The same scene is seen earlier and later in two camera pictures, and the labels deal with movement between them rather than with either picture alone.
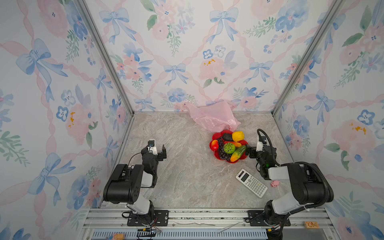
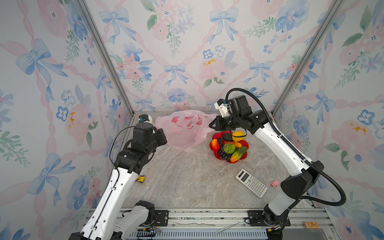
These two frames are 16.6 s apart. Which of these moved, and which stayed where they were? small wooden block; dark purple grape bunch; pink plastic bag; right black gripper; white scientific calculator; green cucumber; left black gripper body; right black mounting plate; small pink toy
Moved: pink plastic bag; right black gripper; left black gripper body
Stayed: white scientific calculator; right black mounting plate; small wooden block; green cucumber; small pink toy; dark purple grape bunch
